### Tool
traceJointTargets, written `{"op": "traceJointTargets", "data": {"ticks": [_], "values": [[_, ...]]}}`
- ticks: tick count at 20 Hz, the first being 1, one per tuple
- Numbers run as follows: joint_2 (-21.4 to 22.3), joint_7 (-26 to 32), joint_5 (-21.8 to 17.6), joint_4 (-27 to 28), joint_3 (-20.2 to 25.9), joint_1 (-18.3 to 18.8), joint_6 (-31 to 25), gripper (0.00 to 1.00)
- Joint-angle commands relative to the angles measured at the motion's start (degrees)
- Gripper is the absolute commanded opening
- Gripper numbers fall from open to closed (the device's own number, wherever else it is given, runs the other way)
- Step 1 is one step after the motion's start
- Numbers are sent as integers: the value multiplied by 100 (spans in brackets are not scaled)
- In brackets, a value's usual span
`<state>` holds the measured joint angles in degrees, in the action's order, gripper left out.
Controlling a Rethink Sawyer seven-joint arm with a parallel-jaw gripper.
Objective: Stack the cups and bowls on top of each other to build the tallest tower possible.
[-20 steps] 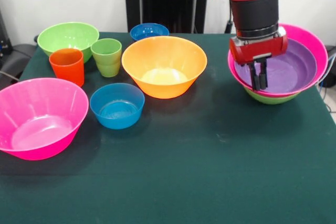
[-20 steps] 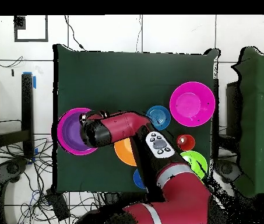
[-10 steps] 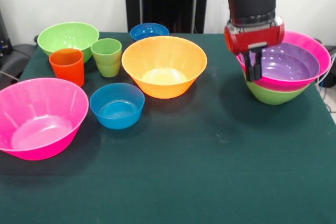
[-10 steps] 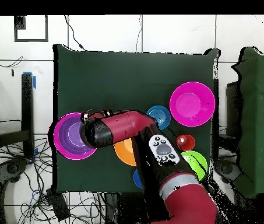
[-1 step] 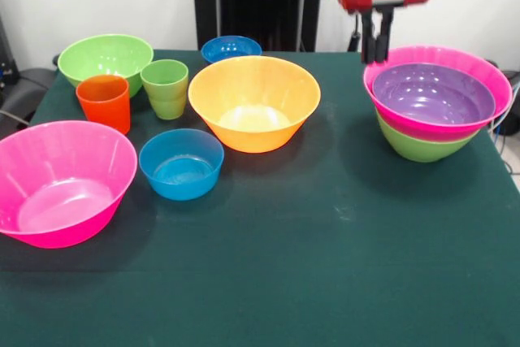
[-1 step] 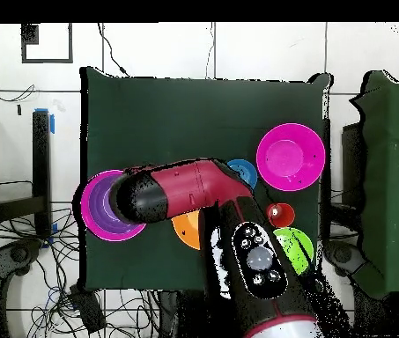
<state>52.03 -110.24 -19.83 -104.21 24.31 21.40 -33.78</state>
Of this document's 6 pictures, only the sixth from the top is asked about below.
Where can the translucent blue bowl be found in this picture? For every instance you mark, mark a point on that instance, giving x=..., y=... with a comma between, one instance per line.
x=246, y=172

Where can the purple plastic bowl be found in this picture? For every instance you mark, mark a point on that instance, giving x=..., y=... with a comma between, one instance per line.
x=97, y=211

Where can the pink plastic bowl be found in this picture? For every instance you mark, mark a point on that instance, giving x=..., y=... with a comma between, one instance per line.
x=283, y=158
x=86, y=211

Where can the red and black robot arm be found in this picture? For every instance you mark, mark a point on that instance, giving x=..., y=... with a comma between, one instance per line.
x=192, y=186

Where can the orange plastic bowl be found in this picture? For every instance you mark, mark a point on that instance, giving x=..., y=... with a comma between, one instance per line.
x=188, y=229

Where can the dark green tablecloth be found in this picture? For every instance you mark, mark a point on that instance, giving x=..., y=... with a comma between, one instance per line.
x=202, y=112

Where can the orange-red plastic cup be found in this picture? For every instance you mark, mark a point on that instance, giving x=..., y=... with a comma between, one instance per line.
x=285, y=218

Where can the green plastic bowl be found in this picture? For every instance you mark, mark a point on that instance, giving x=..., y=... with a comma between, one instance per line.
x=299, y=251

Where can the black stand with blue tape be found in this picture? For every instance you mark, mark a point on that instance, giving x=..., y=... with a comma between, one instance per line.
x=41, y=158

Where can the black power adapter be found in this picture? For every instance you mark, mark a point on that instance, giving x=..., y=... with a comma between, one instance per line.
x=88, y=310

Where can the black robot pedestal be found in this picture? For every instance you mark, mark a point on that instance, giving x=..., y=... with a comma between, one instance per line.
x=185, y=317

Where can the black pedestal foot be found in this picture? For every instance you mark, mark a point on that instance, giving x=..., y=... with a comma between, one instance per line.
x=19, y=253
x=340, y=255

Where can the black square floor frame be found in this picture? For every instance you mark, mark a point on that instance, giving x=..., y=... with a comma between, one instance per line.
x=30, y=35

